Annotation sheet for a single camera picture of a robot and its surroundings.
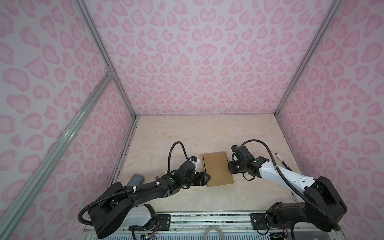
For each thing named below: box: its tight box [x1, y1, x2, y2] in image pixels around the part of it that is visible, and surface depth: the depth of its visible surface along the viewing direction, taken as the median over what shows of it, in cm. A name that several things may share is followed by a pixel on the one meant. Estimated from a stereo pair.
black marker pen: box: [275, 153, 293, 172], surface depth 95 cm
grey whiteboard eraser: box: [126, 173, 145, 187], surface depth 87 cm
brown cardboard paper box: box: [202, 151, 235, 187], surface depth 87 cm
